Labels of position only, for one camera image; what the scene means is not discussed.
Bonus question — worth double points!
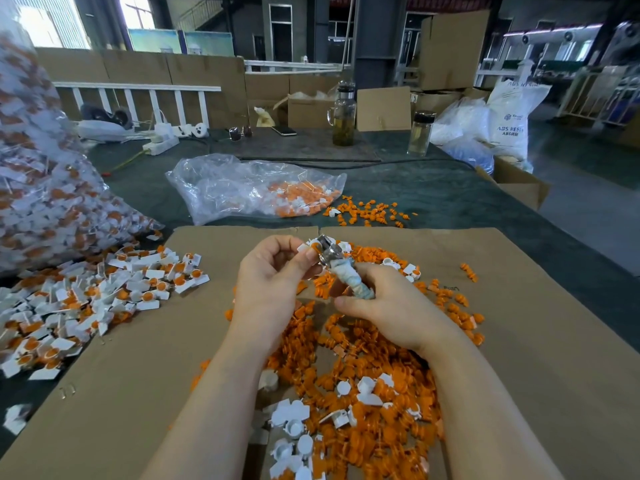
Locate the tall brown cardboard box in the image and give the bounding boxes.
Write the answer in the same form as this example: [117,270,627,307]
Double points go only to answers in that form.
[418,9,491,92]

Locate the pile of assembled white-orange parts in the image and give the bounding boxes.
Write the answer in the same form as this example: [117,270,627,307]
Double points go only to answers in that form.
[0,235,211,436]

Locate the white oval plastic device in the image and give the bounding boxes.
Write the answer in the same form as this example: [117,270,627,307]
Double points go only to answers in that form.
[75,119,129,143]

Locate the open brown cardboard box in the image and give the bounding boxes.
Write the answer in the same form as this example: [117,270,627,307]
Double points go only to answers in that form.
[476,157,551,211]

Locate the glass tea jar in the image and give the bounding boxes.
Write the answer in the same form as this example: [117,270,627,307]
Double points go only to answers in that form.
[329,81,359,147]

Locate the white power strip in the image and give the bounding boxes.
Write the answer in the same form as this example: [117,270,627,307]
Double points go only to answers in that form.
[128,121,209,156]

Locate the silver red-handled pliers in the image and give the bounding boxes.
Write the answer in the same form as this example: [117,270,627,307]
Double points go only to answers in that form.
[312,235,376,301]

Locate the scatter of orange offcuts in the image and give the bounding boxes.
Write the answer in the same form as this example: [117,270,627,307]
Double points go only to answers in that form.
[328,195,415,228]

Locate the glass bottle with black lid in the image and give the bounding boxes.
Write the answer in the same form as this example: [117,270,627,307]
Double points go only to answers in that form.
[408,111,437,157]

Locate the person's left hand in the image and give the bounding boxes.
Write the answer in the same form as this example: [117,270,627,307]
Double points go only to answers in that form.
[230,235,321,354]

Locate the white woven sack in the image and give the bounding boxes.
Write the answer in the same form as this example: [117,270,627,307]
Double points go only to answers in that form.
[487,59,552,173]

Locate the pile of orange and white parts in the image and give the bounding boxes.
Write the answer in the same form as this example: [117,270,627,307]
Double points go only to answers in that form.
[190,237,486,480]

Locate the large clear bag of seals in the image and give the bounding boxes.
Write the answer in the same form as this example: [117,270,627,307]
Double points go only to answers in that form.
[0,19,163,274]

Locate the white metal rack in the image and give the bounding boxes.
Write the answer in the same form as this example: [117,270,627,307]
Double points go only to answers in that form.
[558,63,640,124]

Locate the flat brown cardboard panel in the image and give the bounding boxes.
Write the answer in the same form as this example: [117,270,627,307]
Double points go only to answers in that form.
[357,87,413,132]

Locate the person's right forearm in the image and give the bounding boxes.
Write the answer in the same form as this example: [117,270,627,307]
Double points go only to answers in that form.
[420,329,566,480]

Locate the person's left forearm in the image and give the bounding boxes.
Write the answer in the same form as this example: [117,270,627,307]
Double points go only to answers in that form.
[142,339,279,480]

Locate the white railing frame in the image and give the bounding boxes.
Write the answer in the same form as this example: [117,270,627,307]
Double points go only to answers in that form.
[52,81,222,128]

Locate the row of upright cardboard sheets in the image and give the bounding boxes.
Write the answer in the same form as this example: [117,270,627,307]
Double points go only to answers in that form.
[35,47,346,128]

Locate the person's right hand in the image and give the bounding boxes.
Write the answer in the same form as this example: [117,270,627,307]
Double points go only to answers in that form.
[334,263,463,356]

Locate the small clear plastic bag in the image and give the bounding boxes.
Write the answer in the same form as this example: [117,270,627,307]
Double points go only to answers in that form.
[166,153,348,226]

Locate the brown cardboard sheet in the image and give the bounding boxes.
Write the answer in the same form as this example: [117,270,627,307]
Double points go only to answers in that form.
[0,227,321,480]
[316,227,640,480]

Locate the clear blue plastic bag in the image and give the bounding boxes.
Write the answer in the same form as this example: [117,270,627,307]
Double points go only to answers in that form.
[431,97,495,175]

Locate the dark steel pillar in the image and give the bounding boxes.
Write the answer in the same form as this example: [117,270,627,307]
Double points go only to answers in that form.
[354,0,408,88]

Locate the open cardboard box with paper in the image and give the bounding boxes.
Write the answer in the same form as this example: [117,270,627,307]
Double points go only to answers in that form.
[272,89,337,130]

